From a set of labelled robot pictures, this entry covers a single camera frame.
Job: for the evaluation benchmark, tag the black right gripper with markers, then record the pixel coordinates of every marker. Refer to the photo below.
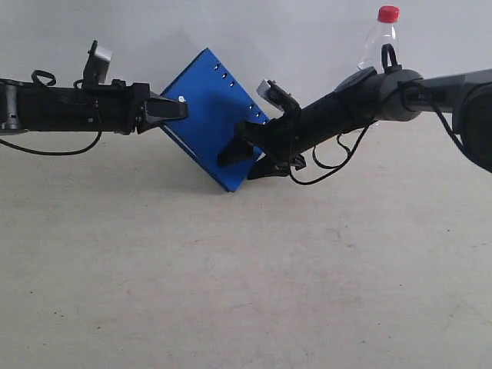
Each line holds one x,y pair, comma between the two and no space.
275,138

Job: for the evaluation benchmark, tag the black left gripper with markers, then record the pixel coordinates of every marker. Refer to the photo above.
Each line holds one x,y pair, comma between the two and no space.
124,109

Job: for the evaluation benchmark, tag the blue ring binder notebook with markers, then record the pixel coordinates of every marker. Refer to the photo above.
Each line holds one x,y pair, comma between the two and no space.
216,102

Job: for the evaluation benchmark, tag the clear water bottle red cap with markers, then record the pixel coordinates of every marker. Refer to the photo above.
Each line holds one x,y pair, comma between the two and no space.
383,32

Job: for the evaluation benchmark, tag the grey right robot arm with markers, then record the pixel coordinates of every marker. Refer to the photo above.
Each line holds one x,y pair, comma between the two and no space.
358,102

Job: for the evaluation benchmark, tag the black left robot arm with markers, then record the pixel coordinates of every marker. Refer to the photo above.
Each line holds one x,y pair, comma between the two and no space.
33,106

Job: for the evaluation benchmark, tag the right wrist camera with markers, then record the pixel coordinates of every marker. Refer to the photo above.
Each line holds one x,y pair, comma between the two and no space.
276,96

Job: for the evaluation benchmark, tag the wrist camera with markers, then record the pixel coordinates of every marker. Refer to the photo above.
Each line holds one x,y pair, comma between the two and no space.
97,65
276,96

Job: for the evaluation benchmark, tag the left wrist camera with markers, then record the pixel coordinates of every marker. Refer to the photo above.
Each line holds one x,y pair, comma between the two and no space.
97,65

